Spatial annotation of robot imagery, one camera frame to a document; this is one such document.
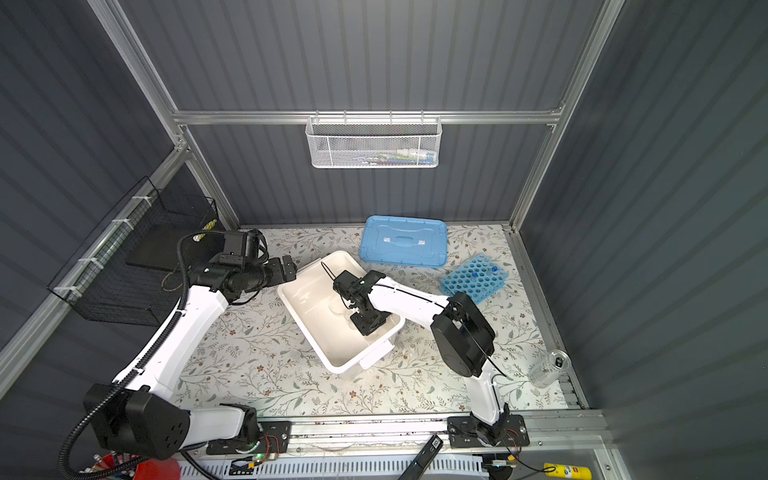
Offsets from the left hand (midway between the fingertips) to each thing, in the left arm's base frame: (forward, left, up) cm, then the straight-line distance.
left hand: (280, 270), depth 80 cm
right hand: (-9, -25, -17) cm, 31 cm away
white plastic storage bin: (-4, -9, -21) cm, 23 cm away
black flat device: (-44, -34, -17) cm, 58 cm away
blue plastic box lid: (+29, -37, -21) cm, 51 cm away
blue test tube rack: (+6, -60, -16) cm, 63 cm away
